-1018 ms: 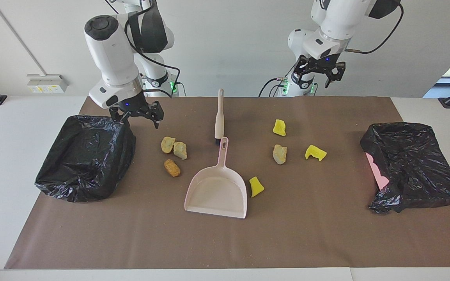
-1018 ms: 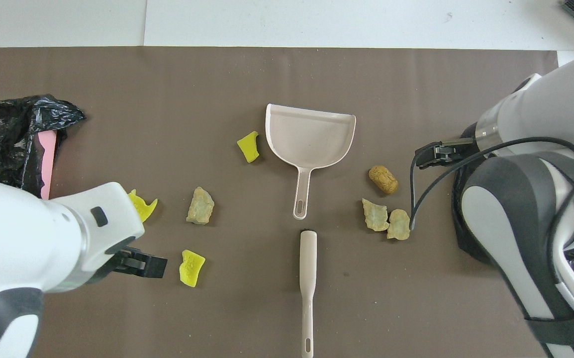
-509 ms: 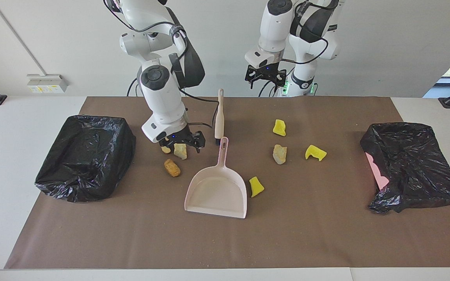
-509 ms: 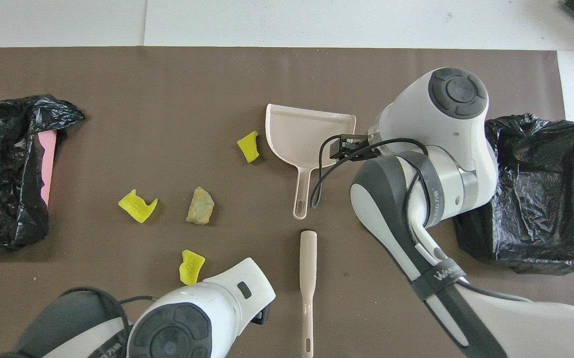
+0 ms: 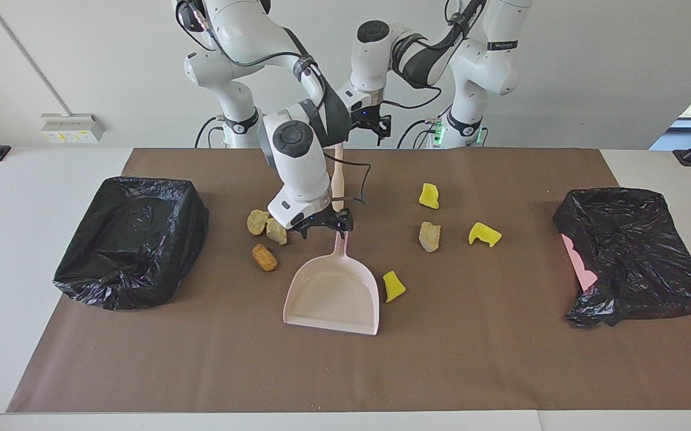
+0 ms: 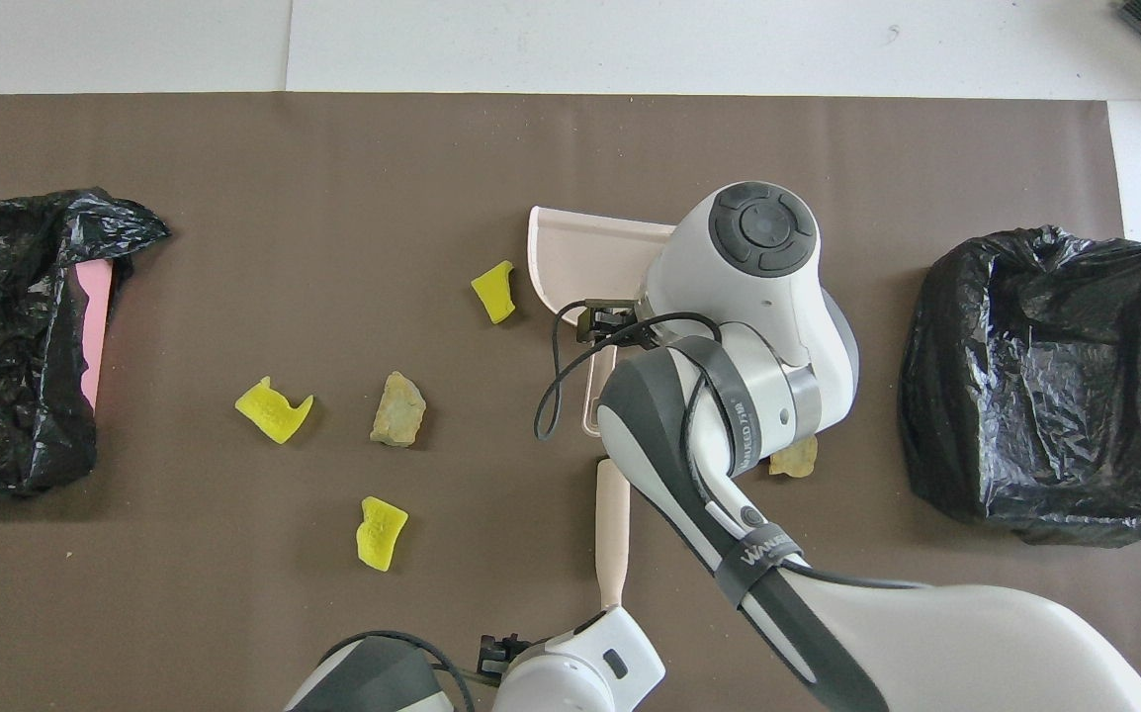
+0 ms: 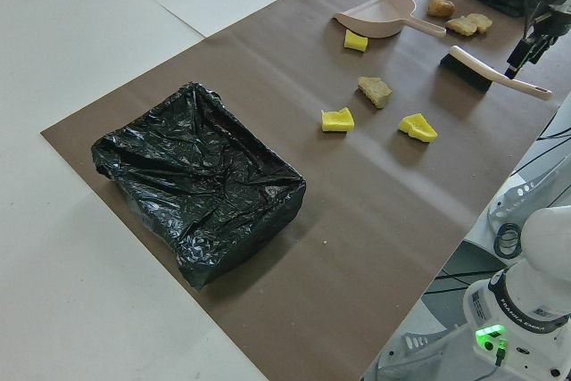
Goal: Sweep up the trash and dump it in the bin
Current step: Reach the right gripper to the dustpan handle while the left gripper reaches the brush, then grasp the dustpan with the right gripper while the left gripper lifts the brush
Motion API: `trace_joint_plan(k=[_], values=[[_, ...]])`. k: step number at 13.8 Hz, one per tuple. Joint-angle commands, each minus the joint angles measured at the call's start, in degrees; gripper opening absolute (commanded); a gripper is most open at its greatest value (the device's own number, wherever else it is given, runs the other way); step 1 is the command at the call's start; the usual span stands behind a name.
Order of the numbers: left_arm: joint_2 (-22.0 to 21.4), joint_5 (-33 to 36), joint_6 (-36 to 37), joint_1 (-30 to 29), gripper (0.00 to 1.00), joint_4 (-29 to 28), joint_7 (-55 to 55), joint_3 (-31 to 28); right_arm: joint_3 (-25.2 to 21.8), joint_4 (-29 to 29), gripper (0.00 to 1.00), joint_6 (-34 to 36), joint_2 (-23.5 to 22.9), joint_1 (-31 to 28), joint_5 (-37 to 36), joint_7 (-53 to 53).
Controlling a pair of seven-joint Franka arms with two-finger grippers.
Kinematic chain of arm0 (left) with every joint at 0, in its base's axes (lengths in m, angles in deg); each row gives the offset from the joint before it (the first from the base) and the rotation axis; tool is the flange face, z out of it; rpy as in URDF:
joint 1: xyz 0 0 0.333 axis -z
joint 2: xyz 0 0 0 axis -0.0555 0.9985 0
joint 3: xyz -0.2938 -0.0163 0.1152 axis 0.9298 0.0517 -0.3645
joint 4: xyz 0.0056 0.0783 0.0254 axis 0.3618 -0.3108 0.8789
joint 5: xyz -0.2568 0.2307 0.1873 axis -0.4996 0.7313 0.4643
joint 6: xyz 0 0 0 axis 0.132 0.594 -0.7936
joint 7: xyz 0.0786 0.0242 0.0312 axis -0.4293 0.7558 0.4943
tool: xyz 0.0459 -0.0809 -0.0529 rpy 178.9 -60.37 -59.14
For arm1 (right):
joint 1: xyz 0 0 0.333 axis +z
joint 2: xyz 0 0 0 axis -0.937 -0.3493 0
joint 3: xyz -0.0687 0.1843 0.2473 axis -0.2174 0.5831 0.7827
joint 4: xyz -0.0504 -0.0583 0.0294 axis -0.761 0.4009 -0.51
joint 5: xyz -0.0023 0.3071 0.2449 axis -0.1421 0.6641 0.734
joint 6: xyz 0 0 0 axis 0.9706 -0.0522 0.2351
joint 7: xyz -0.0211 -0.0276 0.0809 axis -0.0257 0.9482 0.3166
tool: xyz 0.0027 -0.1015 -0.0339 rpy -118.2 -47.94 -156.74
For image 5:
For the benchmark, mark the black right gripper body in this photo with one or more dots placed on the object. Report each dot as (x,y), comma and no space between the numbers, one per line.
(324,219)

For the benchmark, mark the brown toy bread roll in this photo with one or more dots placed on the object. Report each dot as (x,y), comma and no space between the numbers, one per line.
(264,257)

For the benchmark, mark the white wall socket box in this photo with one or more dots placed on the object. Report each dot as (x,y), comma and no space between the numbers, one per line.
(73,127)

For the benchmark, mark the beige plastic dustpan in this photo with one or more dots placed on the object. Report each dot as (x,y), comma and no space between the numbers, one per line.
(333,293)

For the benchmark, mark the black plastic trash bag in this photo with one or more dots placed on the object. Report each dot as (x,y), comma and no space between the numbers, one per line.
(633,251)
(136,239)

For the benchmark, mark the beige hand brush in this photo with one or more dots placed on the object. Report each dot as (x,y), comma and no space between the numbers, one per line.
(338,179)

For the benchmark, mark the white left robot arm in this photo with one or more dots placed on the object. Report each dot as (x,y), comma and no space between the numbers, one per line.
(375,60)

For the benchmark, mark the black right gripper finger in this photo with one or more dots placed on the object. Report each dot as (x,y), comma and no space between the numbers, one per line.
(302,228)
(346,221)

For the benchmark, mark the brown paper table mat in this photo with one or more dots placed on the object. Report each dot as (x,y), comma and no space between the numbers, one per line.
(441,359)

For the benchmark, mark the pink plastic bin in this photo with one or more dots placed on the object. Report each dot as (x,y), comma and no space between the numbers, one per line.
(582,269)

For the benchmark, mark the yellow sponge piece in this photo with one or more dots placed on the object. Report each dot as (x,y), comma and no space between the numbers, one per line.
(482,232)
(429,196)
(393,287)

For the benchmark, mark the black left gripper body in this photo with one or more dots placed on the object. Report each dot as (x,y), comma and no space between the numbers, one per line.
(370,118)

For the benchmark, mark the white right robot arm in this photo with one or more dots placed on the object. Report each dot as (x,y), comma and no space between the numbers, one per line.
(297,173)

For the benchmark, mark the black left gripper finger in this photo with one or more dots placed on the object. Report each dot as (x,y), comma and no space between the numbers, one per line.
(386,127)

